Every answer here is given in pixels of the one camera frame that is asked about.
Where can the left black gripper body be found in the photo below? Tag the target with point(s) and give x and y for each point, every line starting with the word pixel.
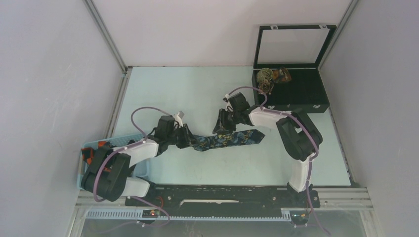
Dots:
pixel 178 137

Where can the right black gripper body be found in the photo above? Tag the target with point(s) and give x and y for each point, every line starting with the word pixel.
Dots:
pixel 230 119

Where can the blue floral necktie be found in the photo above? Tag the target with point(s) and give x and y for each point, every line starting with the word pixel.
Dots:
pixel 240 138

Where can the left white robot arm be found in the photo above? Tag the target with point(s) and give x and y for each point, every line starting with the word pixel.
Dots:
pixel 109 173

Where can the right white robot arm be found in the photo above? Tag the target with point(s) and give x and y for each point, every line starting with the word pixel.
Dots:
pixel 300 136

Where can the light blue plastic basket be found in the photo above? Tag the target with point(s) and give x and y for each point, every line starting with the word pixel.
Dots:
pixel 140 170

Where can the green rolled tie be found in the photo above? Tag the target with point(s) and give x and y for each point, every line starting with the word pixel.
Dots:
pixel 264 74

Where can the orange brown rolled tie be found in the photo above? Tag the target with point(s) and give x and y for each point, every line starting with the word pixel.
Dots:
pixel 281 75

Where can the orange black striped tie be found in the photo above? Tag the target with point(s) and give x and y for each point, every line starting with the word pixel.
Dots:
pixel 88 153

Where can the black display box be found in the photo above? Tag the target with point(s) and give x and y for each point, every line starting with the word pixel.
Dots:
pixel 299 49

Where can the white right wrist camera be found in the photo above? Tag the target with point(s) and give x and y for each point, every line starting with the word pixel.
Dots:
pixel 226 98

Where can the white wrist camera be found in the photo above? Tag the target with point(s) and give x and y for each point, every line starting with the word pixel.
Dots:
pixel 226 98
pixel 179 116

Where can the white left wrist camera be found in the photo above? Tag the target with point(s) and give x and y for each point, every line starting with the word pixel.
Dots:
pixel 179 116

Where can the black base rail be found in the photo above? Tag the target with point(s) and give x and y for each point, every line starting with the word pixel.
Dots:
pixel 226 201

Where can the grey cable duct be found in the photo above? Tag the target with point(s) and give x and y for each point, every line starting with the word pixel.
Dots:
pixel 138 214

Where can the aluminium frame post left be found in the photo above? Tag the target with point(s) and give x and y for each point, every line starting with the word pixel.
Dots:
pixel 98 20

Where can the aluminium frame post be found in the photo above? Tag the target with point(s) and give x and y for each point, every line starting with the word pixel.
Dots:
pixel 98 20
pixel 340 27

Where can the aluminium frame post right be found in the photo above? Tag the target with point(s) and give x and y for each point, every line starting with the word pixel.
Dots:
pixel 340 27

